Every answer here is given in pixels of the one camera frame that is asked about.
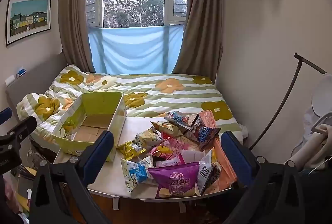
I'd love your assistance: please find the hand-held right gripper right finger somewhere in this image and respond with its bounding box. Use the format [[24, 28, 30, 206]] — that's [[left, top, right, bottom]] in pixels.
[[220, 131, 306, 224]]

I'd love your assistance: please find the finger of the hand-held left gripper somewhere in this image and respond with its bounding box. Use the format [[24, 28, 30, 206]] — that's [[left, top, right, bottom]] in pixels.
[[0, 117, 38, 152], [0, 107, 13, 125]]

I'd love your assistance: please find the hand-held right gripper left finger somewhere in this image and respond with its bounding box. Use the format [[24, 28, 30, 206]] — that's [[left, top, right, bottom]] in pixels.
[[28, 131, 115, 224]]

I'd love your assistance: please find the small purple snack packet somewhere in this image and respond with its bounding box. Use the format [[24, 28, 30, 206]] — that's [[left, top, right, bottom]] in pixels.
[[183, 114, 221, 152]]

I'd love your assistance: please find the silver blue red chip packet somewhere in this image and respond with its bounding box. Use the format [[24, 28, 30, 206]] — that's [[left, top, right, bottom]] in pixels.
[[165, 111, 199, 129]]

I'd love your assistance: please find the orange floral wafer package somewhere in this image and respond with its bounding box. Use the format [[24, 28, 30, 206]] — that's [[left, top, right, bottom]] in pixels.
[[200, 109, 238, 190]]

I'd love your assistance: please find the yellow envelope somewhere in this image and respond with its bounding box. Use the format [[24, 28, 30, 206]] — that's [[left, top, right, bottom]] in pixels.
[[18, 166, 38, 178]]

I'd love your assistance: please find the white crumpled cloth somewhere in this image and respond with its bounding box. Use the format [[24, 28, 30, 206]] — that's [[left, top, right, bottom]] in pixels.
[[237, 123, 251, 139]]

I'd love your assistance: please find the gold yellow snack packet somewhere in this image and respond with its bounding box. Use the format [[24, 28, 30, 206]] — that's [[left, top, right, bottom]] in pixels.
[[117, 140, 147, 162]]

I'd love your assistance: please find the white black snack packet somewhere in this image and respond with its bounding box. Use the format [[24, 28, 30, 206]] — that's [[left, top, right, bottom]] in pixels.
[[196, 154, 222, 195]]

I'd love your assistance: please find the white blue snack packet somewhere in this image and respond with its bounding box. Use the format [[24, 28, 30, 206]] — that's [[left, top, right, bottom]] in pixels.
[[121, 156, 156, 193]]

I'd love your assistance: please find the grey headboard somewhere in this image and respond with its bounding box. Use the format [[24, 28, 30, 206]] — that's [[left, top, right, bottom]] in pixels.
[[5, 53, 68, 121]]

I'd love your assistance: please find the pale yellow snack packet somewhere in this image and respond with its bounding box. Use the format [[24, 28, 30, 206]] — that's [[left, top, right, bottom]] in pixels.
[[135, 127, 164, 148]]

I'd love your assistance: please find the purple chip packet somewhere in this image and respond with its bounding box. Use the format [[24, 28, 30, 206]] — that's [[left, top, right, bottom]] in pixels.
[[147, 162, 201, 199]]

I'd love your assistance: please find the pink snack packet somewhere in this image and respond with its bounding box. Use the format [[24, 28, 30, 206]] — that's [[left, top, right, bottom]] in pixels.
[[149, 136, 188, 160]]

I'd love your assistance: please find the beige gold snack packet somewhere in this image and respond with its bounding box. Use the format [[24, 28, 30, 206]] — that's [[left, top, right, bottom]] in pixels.
[[151, 120, 187, 138]]

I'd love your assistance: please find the green striped floral blanket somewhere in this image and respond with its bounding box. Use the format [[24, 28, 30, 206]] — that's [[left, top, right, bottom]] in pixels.
[[17, 65, 243, 148]]

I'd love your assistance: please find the framed house picture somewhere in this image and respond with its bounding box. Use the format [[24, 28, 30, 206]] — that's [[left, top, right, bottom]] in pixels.
[[6, 0, 52, 46]]

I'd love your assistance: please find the white round object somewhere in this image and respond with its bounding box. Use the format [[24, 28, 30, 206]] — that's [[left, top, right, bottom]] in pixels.
[[310, 74, 332, 121]]

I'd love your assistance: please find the light blue cloth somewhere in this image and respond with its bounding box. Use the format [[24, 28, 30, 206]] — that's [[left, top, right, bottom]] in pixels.
[[88, 25, 183, 75]]

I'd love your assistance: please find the brown curtain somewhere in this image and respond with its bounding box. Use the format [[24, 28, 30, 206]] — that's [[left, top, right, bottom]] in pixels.
[[57, 0, 105, 73], [172, 0, 225, 84]]

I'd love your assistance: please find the black cable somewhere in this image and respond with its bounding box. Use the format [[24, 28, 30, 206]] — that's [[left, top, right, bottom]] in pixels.
[[249, 52, 327, 151]]

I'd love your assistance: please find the white tube frame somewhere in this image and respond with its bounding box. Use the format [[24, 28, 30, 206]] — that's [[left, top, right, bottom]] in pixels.
[[285, 112, 332, 176]]

